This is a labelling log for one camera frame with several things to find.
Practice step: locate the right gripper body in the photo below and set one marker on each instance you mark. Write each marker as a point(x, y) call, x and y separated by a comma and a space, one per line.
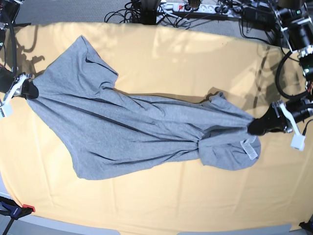
point(16, 89)

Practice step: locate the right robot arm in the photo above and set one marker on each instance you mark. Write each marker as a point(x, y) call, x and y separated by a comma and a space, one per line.
point(8, 13)

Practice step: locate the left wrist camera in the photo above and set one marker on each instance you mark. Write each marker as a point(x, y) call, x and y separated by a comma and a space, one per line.
point(298, 142)

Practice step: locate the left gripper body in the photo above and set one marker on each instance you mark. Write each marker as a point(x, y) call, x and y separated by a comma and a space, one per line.
point(280, 105)

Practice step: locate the black clamp right corner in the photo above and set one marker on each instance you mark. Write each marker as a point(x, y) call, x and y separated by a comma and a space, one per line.
point(308, 226)

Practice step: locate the black centre post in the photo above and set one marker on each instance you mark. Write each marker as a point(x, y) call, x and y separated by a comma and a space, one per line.
point(148, 12)

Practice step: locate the white power strip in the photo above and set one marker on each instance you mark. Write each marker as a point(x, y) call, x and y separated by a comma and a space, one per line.
point(183, 9)

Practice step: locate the yellow table cloth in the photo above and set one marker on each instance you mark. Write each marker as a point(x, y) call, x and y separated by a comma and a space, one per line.
point(37, 170)

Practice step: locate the black power adapter brick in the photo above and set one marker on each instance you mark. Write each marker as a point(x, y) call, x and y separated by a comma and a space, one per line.
point(258, 16)

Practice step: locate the grey t-shirt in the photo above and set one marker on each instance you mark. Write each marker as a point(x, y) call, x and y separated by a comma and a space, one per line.
point(109, 134)

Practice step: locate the blue black bar clamp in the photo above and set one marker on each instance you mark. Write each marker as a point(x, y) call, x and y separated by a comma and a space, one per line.
point(14, 211)

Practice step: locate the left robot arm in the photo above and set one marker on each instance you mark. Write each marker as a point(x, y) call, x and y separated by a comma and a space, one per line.
point(296, 27)

